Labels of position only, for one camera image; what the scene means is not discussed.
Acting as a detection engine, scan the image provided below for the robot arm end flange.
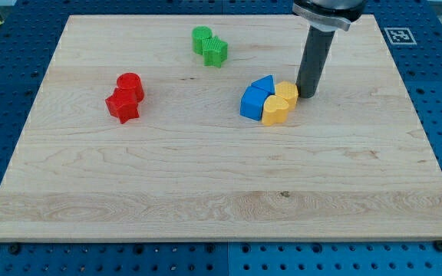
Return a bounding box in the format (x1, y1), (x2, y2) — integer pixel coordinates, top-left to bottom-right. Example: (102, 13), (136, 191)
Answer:
(292, 0), (367, 32)

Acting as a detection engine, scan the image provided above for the green star block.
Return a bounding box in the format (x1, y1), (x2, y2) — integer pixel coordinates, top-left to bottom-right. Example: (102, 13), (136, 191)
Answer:
(202, 36), (228, 67)

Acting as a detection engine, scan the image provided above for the red star block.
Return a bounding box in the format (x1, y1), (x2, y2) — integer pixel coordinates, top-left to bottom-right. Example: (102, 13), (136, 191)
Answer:
(105, 87), (140, 124)

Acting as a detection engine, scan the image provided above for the blue cube block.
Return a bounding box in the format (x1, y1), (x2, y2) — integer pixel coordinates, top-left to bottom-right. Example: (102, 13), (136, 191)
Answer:
(239, 86), (269, 121)

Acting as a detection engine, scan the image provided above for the yellow heart block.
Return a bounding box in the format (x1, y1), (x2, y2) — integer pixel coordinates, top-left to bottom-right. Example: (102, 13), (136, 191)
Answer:
(262, 95), (289, 126)

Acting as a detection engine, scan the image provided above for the blue triangle block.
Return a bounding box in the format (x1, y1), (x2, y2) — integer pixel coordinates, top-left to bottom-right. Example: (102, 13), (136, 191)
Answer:
(251, 75), (275, 95)

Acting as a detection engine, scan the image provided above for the yellow hexagon block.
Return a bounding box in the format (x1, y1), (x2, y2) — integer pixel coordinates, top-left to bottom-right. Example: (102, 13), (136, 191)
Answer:
(275, 81), (299, 110)

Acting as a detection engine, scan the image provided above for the wooden board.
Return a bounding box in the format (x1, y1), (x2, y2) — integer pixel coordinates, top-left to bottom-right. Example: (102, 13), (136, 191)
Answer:
(0, 15), (442, 242)

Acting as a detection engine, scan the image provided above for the green cylinder block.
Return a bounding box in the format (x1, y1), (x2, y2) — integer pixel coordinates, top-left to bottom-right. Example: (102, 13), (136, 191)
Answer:
(191, 25), (213, 54)

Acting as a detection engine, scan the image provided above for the red cylinder block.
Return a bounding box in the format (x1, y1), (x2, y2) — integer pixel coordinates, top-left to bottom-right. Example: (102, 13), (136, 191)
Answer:
(116, 72), (145, 103)

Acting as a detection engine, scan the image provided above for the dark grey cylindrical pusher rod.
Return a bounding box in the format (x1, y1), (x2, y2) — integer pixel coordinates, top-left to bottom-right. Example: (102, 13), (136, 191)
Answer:
(295, 26), (335, 99)

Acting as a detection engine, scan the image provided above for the white fiducial marker tag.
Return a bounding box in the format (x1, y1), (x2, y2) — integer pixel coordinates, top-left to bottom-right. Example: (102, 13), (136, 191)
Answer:
(384, 27), (417, 45)

